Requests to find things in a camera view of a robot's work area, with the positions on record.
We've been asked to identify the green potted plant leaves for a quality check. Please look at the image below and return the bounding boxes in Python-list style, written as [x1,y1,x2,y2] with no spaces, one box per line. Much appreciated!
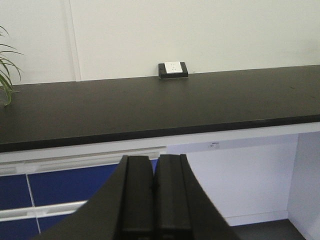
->
[0,42,24,107]

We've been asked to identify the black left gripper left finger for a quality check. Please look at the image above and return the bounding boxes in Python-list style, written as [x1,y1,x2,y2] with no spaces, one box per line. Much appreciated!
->
[35,155,154,240]

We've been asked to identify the left blue cabinet drawers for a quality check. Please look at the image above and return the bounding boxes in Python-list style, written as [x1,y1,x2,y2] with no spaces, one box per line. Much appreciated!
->
[0,146,166,240]

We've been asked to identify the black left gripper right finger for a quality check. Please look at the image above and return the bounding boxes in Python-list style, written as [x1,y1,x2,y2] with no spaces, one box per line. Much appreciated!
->
[154,154,239,240]

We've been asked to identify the white socket black base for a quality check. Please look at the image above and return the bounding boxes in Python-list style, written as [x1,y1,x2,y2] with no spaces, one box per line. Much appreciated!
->
[158,61,189,79]

